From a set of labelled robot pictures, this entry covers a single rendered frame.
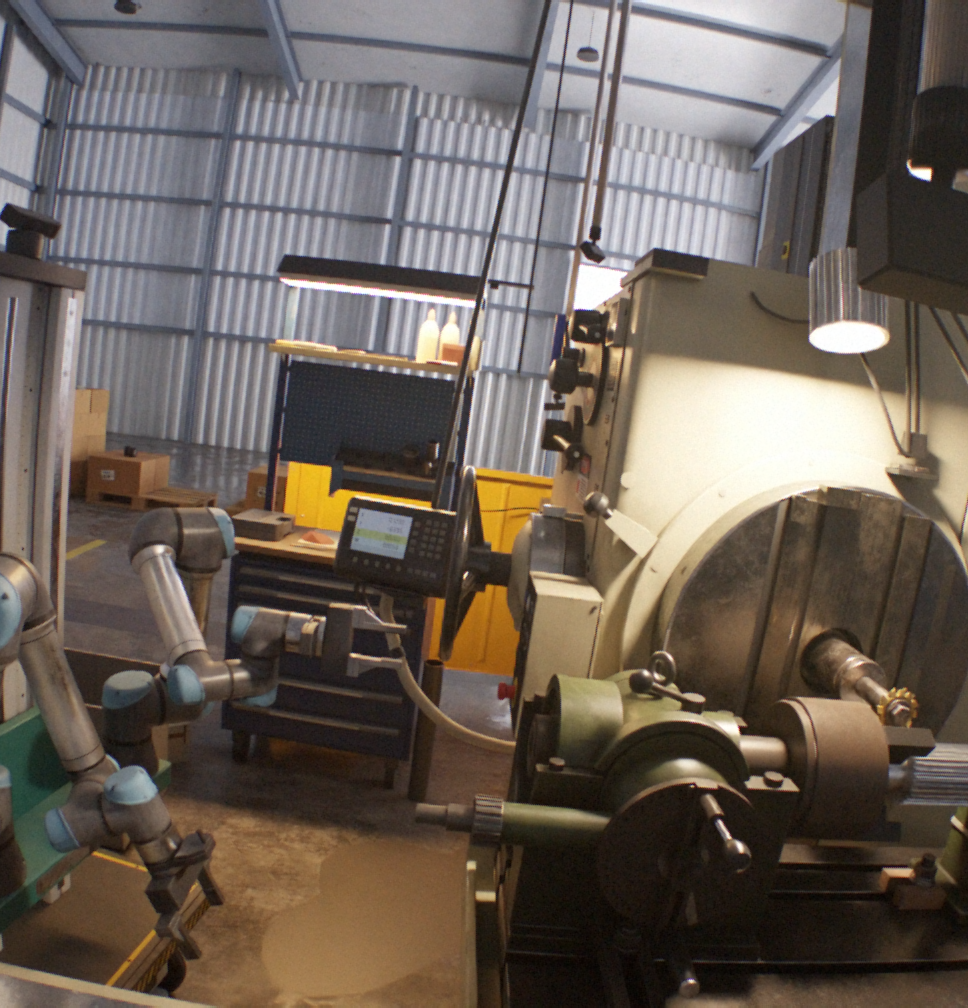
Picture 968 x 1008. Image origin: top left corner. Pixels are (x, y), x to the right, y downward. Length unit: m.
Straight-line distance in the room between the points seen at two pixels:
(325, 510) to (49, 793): 2.58
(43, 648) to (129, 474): 7.19
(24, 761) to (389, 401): 2.19
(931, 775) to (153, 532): 1.47
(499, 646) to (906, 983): 3.39
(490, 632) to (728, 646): 3.04
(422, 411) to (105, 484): 5.72
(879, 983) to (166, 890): 1.05
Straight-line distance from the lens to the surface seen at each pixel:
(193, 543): 1.77
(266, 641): 1.54
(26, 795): 1.87
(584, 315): 1.61
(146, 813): 1.36
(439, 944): 2.57
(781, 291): 1.35
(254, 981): 2.40
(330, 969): 2.45
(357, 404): 3.43
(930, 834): 1.76
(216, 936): 2.55
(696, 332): 1.30
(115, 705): 1.91
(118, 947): 2.03
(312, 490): 4.15
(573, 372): 1.52
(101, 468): 8.68
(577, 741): 0.94
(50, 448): 1.75
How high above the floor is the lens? 1.63
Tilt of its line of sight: 9 degrees down
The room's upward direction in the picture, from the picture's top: 8 degrees clockwise
